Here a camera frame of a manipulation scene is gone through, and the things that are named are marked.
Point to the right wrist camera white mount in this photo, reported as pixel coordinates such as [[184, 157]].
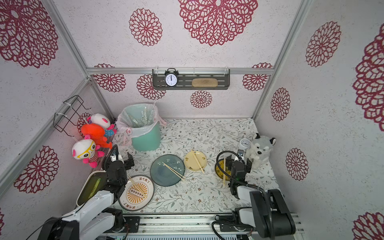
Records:
[[240, 155]]

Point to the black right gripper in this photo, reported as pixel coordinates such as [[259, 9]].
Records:
[[237, 166]]

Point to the grey wall shelf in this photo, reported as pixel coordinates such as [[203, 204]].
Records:
[[185, 80]]

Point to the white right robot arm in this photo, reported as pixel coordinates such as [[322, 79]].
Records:
[[268, 214]]

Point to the black wire wall basket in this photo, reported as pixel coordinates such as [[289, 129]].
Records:
[[74, 116]]

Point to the white plush doll yellow glasses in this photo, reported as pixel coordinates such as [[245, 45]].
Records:
[[88, 151]]

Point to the white pink plush doll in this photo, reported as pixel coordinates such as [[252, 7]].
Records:
[[104, 122]]

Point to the red orange plush toy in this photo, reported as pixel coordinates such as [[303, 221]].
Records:
[[97, 134]]

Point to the white orange patterned plate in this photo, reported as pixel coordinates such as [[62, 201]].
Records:
[[131, 199]]

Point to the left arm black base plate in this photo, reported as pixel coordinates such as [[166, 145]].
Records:
[[130, 225]]

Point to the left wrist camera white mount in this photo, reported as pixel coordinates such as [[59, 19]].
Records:
[[115, 154]]

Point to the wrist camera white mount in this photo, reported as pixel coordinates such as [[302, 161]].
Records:
[[115, 154], [240, 155]]

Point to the yellow patterned plate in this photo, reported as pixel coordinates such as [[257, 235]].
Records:
[[228, 169]]

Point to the green trash bin with bag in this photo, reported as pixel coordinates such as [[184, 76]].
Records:
[[139, 126]]

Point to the dark green glass plate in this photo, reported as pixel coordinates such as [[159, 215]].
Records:
[[161, 175]]

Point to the small white round timer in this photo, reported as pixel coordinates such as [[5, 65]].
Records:
[[244, 144]]

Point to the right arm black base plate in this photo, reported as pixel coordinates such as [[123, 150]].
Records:
[[227, 223]]

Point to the wooden brush on shelf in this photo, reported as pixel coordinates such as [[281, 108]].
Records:
[[205, 83]]

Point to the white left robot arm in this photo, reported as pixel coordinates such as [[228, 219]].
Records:
[[95, 216]]

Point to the black alarm clock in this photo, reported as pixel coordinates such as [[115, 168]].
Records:
[[171, 77]]

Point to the grey husky plush dog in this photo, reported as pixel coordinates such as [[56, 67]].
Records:
[[258, 152]]

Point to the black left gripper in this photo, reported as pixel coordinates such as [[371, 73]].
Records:
[[130, 162]]

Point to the cream round plate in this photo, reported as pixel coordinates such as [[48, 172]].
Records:
[[190, 162]]

